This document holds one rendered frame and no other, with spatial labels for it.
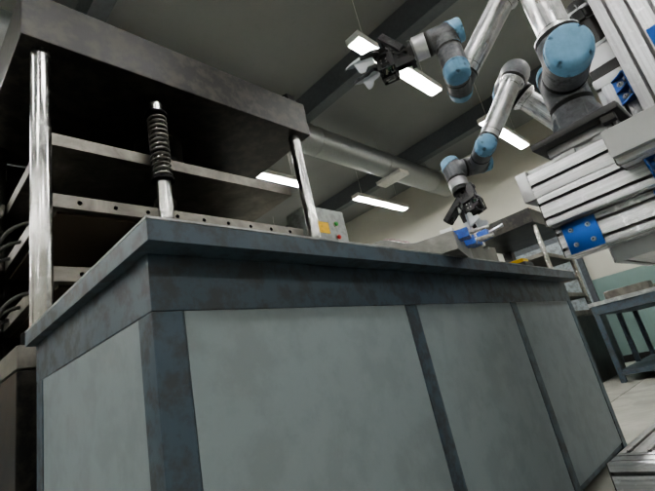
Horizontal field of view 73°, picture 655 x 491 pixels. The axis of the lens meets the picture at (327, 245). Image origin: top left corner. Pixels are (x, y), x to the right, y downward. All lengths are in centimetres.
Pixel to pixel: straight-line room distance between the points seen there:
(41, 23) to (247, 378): 151
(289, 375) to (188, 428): 20
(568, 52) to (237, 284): 101
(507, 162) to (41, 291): 824
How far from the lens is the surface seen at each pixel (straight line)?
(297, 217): 240
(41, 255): 151
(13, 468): 138
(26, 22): 192
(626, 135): 124
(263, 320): 79
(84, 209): 168
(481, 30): 161
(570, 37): 137
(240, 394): 74
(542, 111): 206
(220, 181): 206
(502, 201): 883
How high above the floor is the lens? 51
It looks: 18 degrees up
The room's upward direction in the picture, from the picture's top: 13 degrees counter-clockwise
